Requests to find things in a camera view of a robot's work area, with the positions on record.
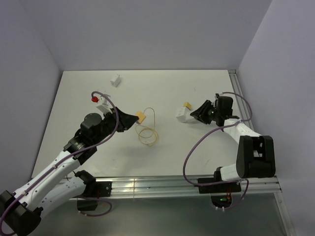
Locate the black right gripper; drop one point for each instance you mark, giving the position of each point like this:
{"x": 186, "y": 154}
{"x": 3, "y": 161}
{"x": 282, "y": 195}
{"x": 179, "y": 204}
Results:
{"x": 200, "y": 114}

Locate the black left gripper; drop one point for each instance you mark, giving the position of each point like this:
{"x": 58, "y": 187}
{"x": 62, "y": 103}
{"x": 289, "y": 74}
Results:
{"x": 126, "y": 121}

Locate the white cube socket adapter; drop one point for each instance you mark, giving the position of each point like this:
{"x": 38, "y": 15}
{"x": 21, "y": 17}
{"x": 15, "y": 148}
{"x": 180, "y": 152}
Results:
{"x": 183, "y": 115}

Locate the yellow dual USB charger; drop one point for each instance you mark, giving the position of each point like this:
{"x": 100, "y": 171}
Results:
{"x": 188, "y": 105}

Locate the small yellow charger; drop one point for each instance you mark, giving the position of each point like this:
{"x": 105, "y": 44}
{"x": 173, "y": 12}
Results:
{"x": 141, "y": 117}

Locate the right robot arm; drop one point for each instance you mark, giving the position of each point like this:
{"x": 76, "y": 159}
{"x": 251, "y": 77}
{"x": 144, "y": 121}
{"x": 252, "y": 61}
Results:
{"x": 255, "y": 155}

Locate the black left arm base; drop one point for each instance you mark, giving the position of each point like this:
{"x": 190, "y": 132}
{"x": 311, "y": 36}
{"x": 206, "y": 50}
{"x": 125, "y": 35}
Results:
{"x": 98, "y": 189}

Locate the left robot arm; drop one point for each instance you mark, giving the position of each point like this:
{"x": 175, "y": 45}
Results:
{"x": 23, "y": 209}

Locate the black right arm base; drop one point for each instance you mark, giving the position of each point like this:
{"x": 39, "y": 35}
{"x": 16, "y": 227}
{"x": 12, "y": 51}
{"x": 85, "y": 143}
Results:
{"x": 217, "y": 188}

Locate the white USB charger far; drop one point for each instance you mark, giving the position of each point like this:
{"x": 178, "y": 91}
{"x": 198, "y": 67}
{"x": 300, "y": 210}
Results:
{"x": 115, "y": 81}

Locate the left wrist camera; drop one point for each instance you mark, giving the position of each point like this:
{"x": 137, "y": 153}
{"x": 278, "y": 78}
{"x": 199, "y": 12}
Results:
{"x": 101, "y": 104}

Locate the aluminium right rail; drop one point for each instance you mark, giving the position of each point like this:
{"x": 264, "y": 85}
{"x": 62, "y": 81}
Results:
{"x": 244, "y": 111}

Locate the aluminium rail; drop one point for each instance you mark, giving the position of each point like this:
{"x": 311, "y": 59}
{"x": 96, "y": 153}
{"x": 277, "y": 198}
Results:
{"x": 244, "y": 111}
{"x": 177, "y": 186}

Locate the aluminium front rail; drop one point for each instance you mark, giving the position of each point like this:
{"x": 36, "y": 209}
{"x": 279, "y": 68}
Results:
{"x": 177, "y": 186}

